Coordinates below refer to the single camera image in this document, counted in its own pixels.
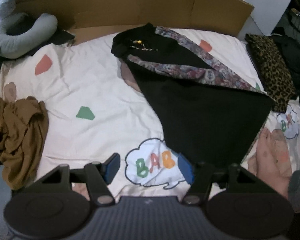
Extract brown cardboard sheet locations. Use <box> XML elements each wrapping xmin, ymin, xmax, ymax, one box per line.
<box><xmin>15</xmin><ymin>0</ymin><xmax>254</xmax><ymax>44</ymax></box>

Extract black clothes pile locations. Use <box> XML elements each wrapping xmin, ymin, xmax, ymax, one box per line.
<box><xmin>271</xmin><ymin>27</ymin><xmax>300</xmax><ymax>97</ymax></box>

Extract grey neck pillow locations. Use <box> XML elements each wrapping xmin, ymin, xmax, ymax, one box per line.
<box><xmin>0</xmin><ymin>12</ymin><xmax>58</xmax><ymax>59</ymax></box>

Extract brown crumpled garment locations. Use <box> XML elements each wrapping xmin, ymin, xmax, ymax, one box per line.
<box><xmin>0</xmin><ymin>96</ymin><xmax>49</xmax><ymax>190</ymax></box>

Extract black floral trim garment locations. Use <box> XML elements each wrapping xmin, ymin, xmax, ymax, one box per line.
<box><xmin>111</xmin><ymin>24</ymin><xmax>274</xmax><ymax>168</ymax></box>

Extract white patterned bed sheet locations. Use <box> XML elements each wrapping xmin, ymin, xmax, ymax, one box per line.
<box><xmin>0</xmin><ymin>29</ymin><xmax>300</xmax><ymax>199</ymax></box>

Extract leopard print garment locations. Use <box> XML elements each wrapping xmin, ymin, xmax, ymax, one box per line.
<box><xmin>245</xmin><ymin>34</ymin><xmax>298</xmax><ymax>113</ymax></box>

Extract bare foot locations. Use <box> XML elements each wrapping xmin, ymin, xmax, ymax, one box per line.
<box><xmin>248</xmin><ymin>128</ymin><xmax>292</xmax><ymax>198</ymax></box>

